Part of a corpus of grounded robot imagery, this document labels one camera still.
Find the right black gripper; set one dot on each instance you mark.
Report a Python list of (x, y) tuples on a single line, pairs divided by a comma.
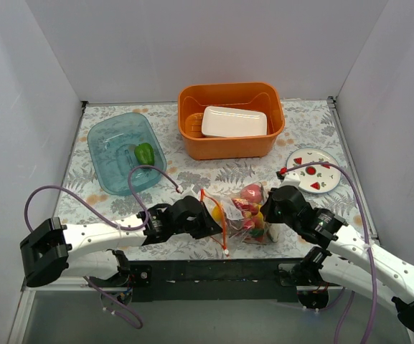
[(270, 210)]

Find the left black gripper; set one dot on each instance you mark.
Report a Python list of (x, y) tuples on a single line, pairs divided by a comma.
[(202, 222)]

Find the red fake strawberries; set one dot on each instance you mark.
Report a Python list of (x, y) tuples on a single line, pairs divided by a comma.
[(252, 224)]

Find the clear zip top bag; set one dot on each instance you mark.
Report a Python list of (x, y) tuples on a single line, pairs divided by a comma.
[(240, 218)]

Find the green fake bell pepper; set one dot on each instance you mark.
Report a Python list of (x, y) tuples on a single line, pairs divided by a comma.
[(144, 154)]

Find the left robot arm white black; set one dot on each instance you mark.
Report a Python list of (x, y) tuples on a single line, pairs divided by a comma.
[(53, 249)]

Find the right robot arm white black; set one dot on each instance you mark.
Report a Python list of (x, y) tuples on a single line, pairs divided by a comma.
[(340, 255)]

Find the yellow fake bell pepper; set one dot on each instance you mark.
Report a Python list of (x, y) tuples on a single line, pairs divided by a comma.
[(217, 213)]

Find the pink fake peach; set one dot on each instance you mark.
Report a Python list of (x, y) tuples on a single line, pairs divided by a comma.
[(252, 193)]

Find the watermelon pattern round plate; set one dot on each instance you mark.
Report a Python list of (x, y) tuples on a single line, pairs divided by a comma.
[(318, 179)]

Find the floral table mat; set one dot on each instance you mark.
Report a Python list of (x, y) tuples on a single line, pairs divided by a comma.
[(309, 124)]

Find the white rectangular tray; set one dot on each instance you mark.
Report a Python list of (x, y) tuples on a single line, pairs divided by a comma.
[(226, 122)]

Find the teal transparent plastic tray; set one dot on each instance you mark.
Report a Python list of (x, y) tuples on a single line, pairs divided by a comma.
[(111, 144)]

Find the orange plastic bin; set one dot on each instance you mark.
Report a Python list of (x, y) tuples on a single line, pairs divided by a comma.
[(255, 96)]

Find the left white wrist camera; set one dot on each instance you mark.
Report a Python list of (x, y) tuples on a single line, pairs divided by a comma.
[(189, 191)]

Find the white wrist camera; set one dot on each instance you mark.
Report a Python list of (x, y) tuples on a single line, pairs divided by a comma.
[(288, 178), (189, 191)]

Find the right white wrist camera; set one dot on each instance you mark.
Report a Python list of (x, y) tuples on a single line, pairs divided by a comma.
[(288, 178)]

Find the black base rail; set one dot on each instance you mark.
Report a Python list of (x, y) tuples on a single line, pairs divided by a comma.
[(232, 279)]

